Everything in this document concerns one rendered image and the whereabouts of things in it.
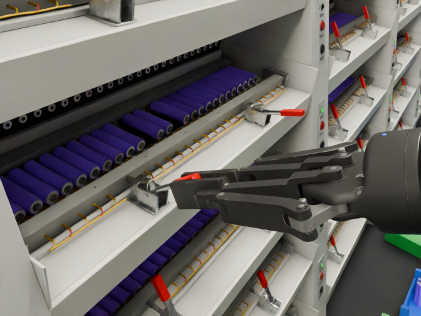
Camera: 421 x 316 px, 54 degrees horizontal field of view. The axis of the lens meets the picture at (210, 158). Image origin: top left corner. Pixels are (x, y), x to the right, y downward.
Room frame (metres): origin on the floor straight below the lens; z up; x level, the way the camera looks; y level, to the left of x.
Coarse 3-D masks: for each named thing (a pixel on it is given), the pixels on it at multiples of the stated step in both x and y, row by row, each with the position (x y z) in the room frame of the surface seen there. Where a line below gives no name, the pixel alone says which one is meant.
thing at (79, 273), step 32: (192, 64) 0.75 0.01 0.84; (256, 64) 0.82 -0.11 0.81; (288, 64) 0.78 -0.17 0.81; (128, 96) 0.61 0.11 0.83; (288, 96) 0.73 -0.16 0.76; (32, 128) 0.48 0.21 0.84; (256, 128) 0.60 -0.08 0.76; (288, 128) 0.69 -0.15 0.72; (192, 160) 0.50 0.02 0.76; (224, 160) 0.51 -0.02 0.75; (96, 224) 0.37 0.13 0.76; (128, 224) 0.37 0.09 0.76; (160, 224) 0.38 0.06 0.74; (64, 256) 0.32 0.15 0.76; (96, 256) 0.32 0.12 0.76; (128, 256) 0.34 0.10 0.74; (64, 288) 0.29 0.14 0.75; (96, 288) 0.31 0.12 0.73
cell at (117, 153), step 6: (84, 138) 0.50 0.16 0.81; (90, 138) 0.50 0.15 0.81; (84, 144) 0.50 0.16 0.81; (90, 144) 0.49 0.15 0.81; (96, 144) 0.49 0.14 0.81; (102, 144) 0.49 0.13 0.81; (96, 150) 0.48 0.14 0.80; (102, 150) 0.48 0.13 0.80; (108, 150) 0.48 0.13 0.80; (114, 150) 0.48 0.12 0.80; (108, 156) 0.47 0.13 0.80; (114, 156) 0.47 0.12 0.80; (120, 156) 0.47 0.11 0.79; (114, 162) 0.47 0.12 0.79; (120, 162) 0.48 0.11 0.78
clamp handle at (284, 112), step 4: (260, 108) 0.61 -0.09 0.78; (264, 112) 0.61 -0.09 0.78; (268, 112) 0.61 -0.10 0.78; (272, 112) 0.60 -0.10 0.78; (276, 112) 0.60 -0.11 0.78; (280, 112) 0.59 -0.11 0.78; (284, 112) 0.59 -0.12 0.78; (288, 112) 0.58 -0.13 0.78; (292, 112) 0.58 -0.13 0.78; (296, 112) 0.58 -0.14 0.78; (300, 112) 0.57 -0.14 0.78; (288, 116) 0.59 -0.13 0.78; (292, 116) 0.58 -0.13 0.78; (296, 116) 0.58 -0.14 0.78; (300, 116) 0.57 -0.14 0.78
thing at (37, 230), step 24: (240, 96) 0.66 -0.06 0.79; (264, 96) 0.71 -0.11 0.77; (216, 120) 0.58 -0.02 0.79; (240, 120) 0.60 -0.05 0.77; (168, 144) 0.49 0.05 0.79; (192, 144) 0.53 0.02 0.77; (120, 168) 0.43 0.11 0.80; (144, 168) 0.45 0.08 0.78; (96, 192) 0.39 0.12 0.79; (120, 192) 0.42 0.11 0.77; (48, 216) 0.35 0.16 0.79; (72, 216) 0.36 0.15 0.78; (24, 240) 0.32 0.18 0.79
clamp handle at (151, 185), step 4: (184, 176) 0.38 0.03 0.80; (188, 176) 0.37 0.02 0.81; (192, 176) 0.36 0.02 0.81; (196, 176) 0.37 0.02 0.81; (152, 180) 0.40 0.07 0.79; (176, 180) 0.38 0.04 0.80; (148, 184) 0.40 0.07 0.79; (152, 184) 0.40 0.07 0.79; (164, 184) 0.40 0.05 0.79; (168, 184) 0.39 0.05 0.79; (148, 188) 0.40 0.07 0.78; (152, 188) 0.40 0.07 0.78; (156, 188) 0.40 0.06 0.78; (160, 188) 0.39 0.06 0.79; (164, 188) 0.39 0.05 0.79; (168, 188) 0.38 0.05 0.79; (152, 192) 0.40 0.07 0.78
